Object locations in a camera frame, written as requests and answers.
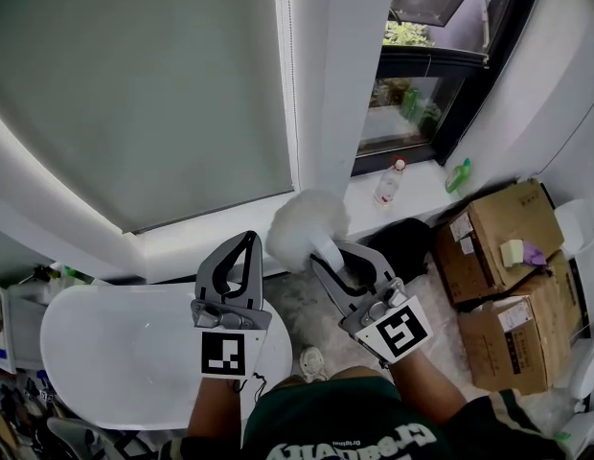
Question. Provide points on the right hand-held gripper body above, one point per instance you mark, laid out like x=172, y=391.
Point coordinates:
x=397, y=331

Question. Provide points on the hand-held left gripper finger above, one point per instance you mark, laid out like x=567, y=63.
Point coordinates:
x=256, y=285
x=207, y=276

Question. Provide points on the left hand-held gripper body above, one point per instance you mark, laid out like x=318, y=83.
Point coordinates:
x=222, y=352

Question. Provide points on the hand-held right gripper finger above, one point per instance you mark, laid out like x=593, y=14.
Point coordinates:
x=383, y=271
x=336, y=295

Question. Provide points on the white fluffy duster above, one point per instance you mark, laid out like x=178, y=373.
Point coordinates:
x=302, y=223

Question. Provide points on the white bathtub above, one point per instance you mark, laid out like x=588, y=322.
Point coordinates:
x=124, y=352

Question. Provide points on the person's right forearm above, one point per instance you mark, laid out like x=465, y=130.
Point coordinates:
x=421, y=391

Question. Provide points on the person's left forearm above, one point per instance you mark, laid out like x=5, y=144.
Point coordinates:
x=213, y=410

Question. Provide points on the black backpack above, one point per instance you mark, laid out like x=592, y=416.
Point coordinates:
x=407, y=247

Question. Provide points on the person's left white shoe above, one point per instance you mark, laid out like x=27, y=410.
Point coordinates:
x=312, y=363

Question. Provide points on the white window sill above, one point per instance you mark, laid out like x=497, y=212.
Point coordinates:
x=421, y=199

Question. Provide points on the clear water bottle red label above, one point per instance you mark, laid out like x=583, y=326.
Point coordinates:
x=388, y=187

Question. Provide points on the dark green shirt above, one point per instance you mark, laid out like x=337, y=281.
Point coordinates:
x=326, y=424

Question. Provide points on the green detergent bottle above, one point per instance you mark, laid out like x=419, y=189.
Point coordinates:
x=457, y=177

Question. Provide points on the cardboard box with white label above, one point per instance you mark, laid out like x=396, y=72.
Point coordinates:
x=517, y=352

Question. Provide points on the pale yellow sponge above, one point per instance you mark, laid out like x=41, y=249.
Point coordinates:
x=511, y=252

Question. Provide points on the small green bottle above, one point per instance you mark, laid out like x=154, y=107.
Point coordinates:
x=76, y=276

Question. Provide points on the large cardboard box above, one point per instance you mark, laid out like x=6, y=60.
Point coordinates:
x=512, y=218

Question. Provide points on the purple cloth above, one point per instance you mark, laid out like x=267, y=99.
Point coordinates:
x=535, y=255

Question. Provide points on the white vanity cabinet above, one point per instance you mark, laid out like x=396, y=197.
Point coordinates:
x=19, y=324

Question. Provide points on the grey roller blind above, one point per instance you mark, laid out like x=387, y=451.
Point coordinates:
x=134, y=89

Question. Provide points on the grey chair black frame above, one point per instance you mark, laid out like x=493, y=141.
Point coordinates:
x=76, y=436

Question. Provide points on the black window frame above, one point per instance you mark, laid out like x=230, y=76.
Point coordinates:
x=462, y=113

